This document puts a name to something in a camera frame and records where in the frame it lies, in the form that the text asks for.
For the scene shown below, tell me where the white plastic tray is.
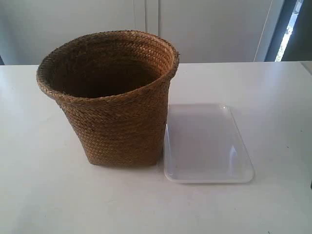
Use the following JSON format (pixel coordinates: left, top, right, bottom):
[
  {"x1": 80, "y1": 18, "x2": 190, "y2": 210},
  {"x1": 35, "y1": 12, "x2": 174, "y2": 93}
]
[{"x1": 163, "y1": 103, "x2": 254, "y2": 184}]

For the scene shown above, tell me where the brown woven basket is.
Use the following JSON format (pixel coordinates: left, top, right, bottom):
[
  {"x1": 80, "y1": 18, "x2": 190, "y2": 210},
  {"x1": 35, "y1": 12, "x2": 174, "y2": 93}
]
[{"x1": 36, "y1": 30, "x2": 179, "y2": 167}]

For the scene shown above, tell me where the dark window frame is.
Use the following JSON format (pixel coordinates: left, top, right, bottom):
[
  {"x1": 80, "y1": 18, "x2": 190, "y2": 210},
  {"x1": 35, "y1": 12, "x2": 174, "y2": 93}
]
[{"x1": 265, "y1": 0, "x2": 312, "y2": 62}]

